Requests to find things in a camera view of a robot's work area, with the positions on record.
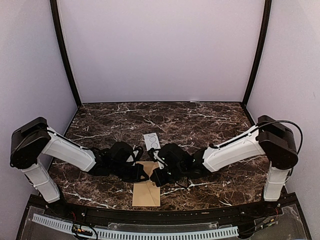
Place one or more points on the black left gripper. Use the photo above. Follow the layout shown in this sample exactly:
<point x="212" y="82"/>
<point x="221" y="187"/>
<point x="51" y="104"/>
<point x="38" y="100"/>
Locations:
<point x="139" y="171"/>

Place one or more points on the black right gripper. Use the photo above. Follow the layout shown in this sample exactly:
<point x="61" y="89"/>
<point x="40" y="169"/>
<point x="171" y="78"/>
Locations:
<point x="159" y="180"/>

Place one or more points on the brown kraft envelope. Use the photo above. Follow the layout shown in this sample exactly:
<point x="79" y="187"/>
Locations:
<point x="146" y="194"/>

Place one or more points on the white sticker sheet wax seal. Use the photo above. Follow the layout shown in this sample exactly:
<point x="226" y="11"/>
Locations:
<point x="151" y="141"/>

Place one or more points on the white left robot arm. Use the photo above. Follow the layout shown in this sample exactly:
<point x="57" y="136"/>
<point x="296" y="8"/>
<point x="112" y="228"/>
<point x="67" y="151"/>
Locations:
<point x="36" y="138"/>

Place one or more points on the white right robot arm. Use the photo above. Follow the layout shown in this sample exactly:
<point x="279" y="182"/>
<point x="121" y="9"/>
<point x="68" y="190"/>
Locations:
<point x="268" y="137"/>

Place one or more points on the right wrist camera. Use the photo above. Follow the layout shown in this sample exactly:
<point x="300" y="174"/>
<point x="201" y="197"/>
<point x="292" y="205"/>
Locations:
<point x="153" y="154"/>

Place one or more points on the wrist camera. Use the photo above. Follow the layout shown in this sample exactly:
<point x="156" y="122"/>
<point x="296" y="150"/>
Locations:
<point x="138" y="152"/>
<point x="153" y="154"/>

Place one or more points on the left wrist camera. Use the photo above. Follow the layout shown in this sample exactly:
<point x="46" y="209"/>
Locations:
<point x="138" y="152"/>

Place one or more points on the white slotted cable duct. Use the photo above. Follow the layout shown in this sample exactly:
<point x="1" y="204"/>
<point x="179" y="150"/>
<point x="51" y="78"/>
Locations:
<point x="121" y="231"/>

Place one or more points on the black front rail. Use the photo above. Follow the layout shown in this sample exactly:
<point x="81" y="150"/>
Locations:
<point x="232" y="215"/>

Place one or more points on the black frame post left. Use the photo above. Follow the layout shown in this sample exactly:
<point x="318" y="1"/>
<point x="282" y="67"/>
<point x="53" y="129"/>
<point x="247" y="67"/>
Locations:
<point x="63" y="51"/>

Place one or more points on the black frame post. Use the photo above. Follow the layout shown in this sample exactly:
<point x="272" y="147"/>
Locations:
<point x="63" y="51"/>
<point x="258" y="52"/>

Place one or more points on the black frame post right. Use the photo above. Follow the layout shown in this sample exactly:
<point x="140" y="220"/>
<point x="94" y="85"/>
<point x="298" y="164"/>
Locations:
<point x="258" y="52"/>

